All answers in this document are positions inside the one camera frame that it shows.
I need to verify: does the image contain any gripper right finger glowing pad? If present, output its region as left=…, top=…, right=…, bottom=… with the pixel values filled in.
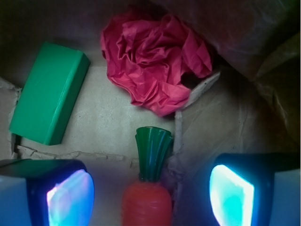
left=209, top=153, right=301, bottom=226

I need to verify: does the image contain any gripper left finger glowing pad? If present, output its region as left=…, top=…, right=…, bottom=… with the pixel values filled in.
left=0, top=159, right=95, bottom=226

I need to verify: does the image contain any brown paper bag tray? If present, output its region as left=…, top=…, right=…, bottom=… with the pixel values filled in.
left=0, top=0, right=301, bottom=226

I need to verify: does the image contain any crumpled red paper ball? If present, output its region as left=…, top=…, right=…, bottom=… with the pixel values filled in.
left=101, top=9, right=213, bottom=117

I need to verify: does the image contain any green rectangular block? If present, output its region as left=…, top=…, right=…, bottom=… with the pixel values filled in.
left=9, top=42, right=90, bottom=145

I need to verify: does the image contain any orange toy carrot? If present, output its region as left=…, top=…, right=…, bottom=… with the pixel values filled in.
left=121, top=126, right=173, bottom=226

